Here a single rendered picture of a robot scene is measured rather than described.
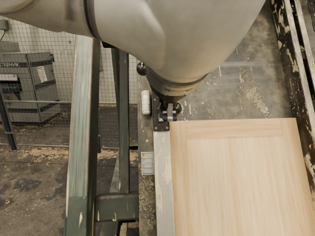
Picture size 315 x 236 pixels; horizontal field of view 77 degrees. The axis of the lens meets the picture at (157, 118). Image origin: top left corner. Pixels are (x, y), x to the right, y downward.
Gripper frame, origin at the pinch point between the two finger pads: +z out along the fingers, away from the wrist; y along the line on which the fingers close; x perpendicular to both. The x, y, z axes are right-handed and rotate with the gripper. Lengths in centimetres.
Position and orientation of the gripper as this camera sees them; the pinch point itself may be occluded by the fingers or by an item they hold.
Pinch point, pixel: (162, 107)
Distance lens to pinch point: 50.0
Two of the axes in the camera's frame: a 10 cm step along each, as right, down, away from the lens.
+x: 10.0, -0.2, 0.7
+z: -0.6, 2.2, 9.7
